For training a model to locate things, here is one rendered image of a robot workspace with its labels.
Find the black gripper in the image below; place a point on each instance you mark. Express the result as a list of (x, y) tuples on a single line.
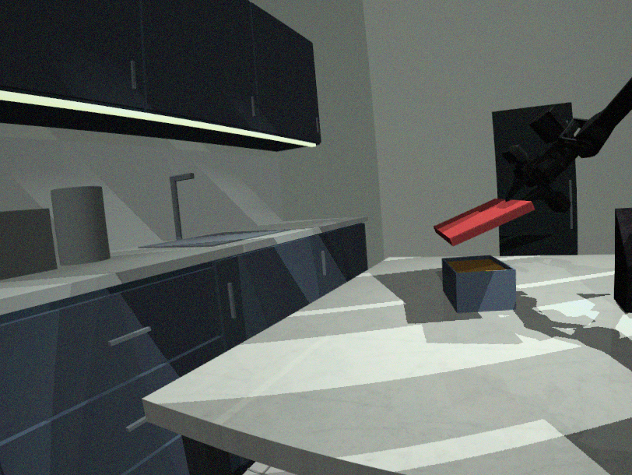
[(544, 171)]

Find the red rectangular lid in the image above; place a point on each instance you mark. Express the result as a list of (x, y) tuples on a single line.
[(480, 219)]

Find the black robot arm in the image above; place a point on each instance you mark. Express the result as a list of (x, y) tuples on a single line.
[(594, 132)]

